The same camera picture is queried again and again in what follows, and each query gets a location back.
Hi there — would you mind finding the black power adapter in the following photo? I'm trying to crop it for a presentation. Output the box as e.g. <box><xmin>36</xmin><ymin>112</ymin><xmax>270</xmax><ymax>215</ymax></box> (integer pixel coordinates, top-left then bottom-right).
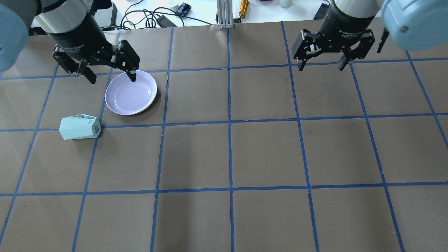
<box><xmin>156</xmin><ymin>15</ymin><xmax>177</xmax><ymax>28</ymax></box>

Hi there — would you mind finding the aluminium frame post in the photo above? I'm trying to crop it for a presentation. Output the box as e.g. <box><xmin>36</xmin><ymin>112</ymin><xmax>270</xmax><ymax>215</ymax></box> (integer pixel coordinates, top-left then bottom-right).
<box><xmin>216</xmin><ymin>0</ymin><xmax>234</xmax><ymax>29</ymax></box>

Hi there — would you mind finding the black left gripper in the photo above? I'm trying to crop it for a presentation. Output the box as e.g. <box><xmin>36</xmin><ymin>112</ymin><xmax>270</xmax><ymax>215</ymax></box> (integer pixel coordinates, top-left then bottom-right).
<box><xmin>35</xmin><ymin>0</ymin><xmax>140</xmax><ymax>84</ymax></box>

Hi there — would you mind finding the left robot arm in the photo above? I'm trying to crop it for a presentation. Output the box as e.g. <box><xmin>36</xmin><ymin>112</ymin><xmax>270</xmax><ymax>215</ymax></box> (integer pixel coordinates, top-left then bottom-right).
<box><xmin>0</xmin><ymin>0</ymin><xmax>140</xmax><ymax>84</ymax></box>

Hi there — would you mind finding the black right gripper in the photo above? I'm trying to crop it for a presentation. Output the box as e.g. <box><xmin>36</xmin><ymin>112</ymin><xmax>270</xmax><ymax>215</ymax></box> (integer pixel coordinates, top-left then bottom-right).
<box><xmin>292</xmin><ymin>0</ymin><xmax>379</xmax><ymax>71</ymax></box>

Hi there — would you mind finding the lavender plate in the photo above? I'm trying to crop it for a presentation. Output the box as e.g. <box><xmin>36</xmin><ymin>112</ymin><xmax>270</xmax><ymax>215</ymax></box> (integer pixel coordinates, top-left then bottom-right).
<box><xmin>105</xmin><ymin>70</ymin><xmax>158</xmax><ymax>116</ymax></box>

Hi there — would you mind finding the black cable bundle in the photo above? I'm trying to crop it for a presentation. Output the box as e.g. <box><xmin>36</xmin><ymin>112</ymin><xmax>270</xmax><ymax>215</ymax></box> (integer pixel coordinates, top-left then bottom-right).
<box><xmin>100</xmin><ymin>0</ymin><xmax>214</xmax><ymax>31</ymax></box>

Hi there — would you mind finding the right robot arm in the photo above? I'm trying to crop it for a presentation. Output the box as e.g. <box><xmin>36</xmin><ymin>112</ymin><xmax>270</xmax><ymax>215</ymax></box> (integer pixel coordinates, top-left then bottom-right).
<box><xmin>292</xmin><ymin>0</ymin><xmax>448</xmax><ymax>71</ymax></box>

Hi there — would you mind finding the mint green cup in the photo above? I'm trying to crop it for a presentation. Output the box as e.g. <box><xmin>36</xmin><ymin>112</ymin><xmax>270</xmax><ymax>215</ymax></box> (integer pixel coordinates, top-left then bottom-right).
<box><xmin>59</xmin><ymin>114</ymin><xmax>101</xmax><ymax>140</ymax></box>

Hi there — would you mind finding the white cup on desk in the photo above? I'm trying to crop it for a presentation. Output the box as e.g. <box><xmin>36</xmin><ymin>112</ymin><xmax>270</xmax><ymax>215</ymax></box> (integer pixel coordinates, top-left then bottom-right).
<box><xmin>279</xmin><ymin>0</ymin><xmax>293</xmax><ymax>8</ymax></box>

